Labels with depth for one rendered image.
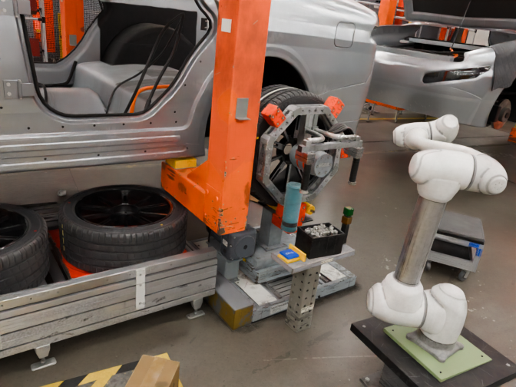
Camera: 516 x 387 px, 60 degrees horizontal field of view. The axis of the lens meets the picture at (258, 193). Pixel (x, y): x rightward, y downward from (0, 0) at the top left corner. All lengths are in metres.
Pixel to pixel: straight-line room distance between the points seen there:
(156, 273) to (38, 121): 0.87
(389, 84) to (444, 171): 3.39
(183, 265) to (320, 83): 1.48
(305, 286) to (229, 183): 0.66
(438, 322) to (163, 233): 1.29
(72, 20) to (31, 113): 2.34
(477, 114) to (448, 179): 3.22
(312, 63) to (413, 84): 2.11
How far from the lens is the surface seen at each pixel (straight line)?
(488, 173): 1.70
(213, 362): 2.23
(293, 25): 2.76
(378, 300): 1.91
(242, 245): 2.48
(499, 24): 5.67
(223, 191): 2.06
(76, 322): 2.18
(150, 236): 2.21
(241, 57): 1.94
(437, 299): 1.97
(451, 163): 1.67
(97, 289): 2.12
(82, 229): 2.26
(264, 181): 2.27
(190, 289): 2.35
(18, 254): 2.12
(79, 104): 3.07
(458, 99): 4.76
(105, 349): 2.32
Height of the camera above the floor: 1.52
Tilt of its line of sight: 22 degrees down
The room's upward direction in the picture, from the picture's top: 7 degrees clockwise
